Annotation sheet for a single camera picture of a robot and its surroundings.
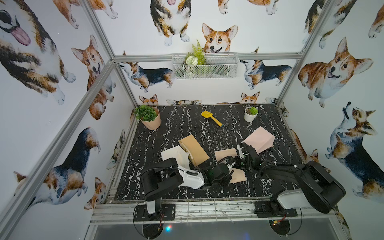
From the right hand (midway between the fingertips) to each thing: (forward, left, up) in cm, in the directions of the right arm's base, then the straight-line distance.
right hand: (229, 161), depth 90 cm
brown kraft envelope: (+6, +21, -1) cm, 22 cm away
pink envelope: (+16, -23, -2) cm, 28 cm away
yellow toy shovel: (+37, +13, +1) cm, 39 cm away
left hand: (-8, 0, 0) cm, 8 cm away
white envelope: (+3, +30, +1) cm, 30 cm away
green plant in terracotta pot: (+23, +50, +15) cm, 57 cm away
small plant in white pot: (+31, -17, +8) cm, 37 cm away
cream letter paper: (-9, -3, +2) cm, 10 cm away
